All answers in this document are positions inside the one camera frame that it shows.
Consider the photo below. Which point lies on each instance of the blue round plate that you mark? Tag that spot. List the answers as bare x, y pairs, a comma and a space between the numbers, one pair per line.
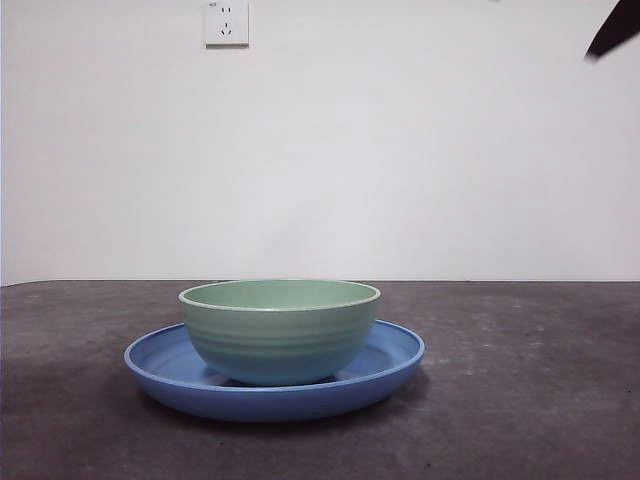
275, 404

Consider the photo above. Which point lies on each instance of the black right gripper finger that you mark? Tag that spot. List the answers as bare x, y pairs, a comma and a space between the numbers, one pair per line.
620, 27

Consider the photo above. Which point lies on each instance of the white wall socket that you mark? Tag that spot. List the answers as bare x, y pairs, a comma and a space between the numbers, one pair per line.
227, 22

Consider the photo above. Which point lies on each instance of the green ribbed bowl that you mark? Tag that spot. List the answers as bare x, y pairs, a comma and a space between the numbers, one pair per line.
280, 345

